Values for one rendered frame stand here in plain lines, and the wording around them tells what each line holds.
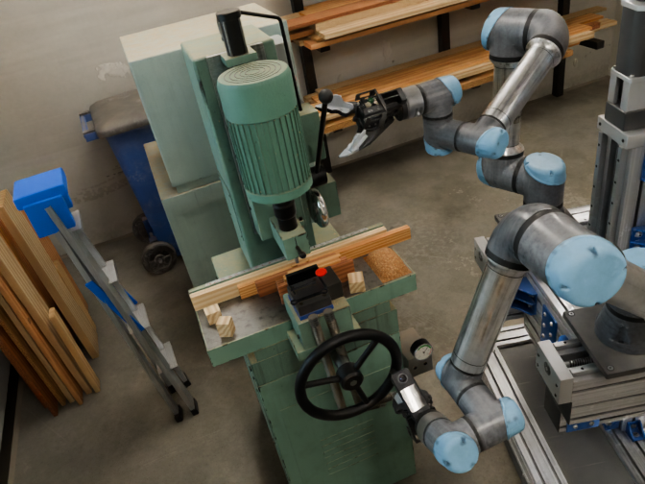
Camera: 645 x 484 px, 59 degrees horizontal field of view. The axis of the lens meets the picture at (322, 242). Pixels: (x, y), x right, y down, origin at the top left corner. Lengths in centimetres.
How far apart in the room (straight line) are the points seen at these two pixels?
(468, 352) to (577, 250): 36
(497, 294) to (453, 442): 29
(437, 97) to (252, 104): 45
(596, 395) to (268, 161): 99
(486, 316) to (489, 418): 20
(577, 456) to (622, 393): 49
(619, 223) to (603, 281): 60
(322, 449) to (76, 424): 131
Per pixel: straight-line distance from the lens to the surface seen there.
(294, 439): 185
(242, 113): 133
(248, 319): 157
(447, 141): 148
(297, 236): 153
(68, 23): 360
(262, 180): 140
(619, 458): 211
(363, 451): 202
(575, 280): 100
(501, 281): 116
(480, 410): 124
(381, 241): 170
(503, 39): 172
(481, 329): 121
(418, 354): 172
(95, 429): 280
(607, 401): 165
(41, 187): 205
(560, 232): 103
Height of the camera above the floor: 190
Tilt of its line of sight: 34 degrees down
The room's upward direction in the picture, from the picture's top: 11 degrees counter-clockwise
